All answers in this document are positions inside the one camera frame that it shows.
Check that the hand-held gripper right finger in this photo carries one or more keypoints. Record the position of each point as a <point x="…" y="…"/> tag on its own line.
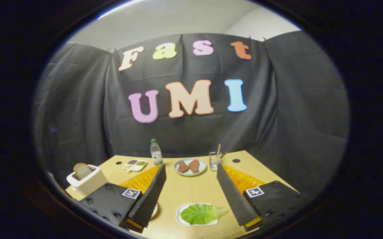
<point x="231" y="196"/>

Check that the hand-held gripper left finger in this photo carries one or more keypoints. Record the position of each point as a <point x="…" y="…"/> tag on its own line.
<point x="151" y="196"/>

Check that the green lettuce leaf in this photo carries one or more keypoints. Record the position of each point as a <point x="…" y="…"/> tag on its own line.
<point x="201" y="214"/>

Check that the white bread slice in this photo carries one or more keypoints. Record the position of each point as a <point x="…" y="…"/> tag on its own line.
<point x="82" y="171"/>

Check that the white round plate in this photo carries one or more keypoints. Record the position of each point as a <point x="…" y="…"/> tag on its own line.
<point x="155" y="210"/>

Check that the white divided condiment dish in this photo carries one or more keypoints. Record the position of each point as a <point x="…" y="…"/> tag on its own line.
<point x="140" y="168"/>

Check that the clear glass utensil holder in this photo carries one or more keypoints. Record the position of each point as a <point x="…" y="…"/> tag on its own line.
<point x="215" y="163"/>

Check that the white square plate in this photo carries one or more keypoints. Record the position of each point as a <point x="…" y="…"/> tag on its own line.
<point x="181" y="221"/>

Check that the clear plastic water bottle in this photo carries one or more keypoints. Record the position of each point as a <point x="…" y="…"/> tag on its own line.
<point x="157" y="156"/>

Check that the brown meat piece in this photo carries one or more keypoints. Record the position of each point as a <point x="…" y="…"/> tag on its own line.
<point x="182" y="167"/>
<point x="194" y="166"/>

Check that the pale green round plate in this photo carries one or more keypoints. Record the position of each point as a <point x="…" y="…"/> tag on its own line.
<point x="202" y="163"/>

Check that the wooden chopstick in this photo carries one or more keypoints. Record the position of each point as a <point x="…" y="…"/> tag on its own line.
<point x="218" y="149"/>

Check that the white toaster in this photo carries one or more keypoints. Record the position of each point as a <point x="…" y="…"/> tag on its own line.
<point x="88" y="186"/>

